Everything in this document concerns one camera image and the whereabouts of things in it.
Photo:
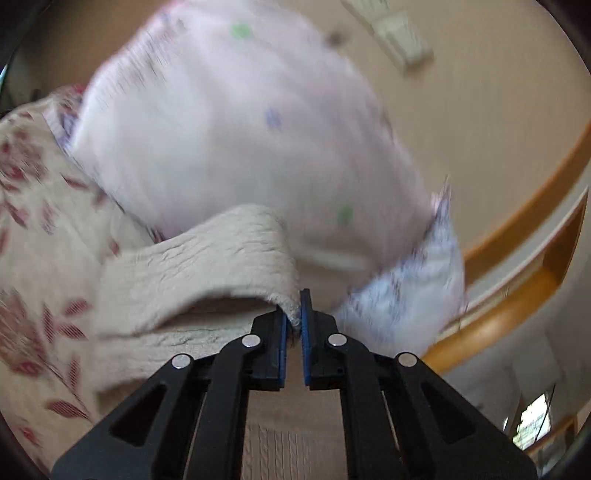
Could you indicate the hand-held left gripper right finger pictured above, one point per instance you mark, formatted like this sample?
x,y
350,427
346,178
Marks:
x,y
305,344

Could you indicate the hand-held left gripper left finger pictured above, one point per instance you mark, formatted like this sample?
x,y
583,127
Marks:
x,y
282,344

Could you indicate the blue white lavender print pillow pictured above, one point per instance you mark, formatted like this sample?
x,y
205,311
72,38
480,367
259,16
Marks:
x,y
406,295

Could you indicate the wooden headboard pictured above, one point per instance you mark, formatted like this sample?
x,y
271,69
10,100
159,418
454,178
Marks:
x,y
508,314

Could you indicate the pink white floral pillow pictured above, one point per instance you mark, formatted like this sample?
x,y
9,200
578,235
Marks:
x,y
221,129

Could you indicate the bright window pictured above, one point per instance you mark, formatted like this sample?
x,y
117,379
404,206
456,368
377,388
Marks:
x,y
535,415

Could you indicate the red floral bedspread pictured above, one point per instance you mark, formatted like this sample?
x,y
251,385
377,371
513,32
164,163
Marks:
x,y
41,221

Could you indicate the white wall fixture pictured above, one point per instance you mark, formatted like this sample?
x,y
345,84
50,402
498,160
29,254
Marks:
x,y
401,37

